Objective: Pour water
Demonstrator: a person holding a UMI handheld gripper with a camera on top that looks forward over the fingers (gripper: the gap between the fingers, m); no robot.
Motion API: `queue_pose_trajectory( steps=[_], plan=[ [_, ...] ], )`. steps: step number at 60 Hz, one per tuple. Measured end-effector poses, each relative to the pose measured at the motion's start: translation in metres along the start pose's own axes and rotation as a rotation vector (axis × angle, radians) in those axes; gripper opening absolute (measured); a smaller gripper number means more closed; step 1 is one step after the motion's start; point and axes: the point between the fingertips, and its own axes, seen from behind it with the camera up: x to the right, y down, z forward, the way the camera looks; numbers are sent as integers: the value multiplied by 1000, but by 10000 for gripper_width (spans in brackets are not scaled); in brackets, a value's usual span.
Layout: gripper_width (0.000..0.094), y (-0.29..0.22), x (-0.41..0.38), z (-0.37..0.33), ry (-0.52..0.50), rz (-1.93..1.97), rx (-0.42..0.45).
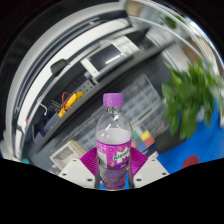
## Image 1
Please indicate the green potted plant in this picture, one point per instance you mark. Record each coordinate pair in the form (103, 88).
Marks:
(188, 100)

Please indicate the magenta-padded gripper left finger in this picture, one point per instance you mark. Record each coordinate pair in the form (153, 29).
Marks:
(77, 172)

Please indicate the clear bottle with purple cap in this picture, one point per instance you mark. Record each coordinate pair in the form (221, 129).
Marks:
(113, 146)

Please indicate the white pegboard tray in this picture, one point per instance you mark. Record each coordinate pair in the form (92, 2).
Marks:
(66, 153)

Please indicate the white shelf rack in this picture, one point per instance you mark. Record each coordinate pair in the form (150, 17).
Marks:
(186, 30)

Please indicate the dark shelf unit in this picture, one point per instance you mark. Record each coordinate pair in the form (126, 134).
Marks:
(83, 66)

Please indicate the plain black box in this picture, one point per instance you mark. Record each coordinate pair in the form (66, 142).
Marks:
(166, 144)

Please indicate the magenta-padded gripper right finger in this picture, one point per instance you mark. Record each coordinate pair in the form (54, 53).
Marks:
(151, 170)

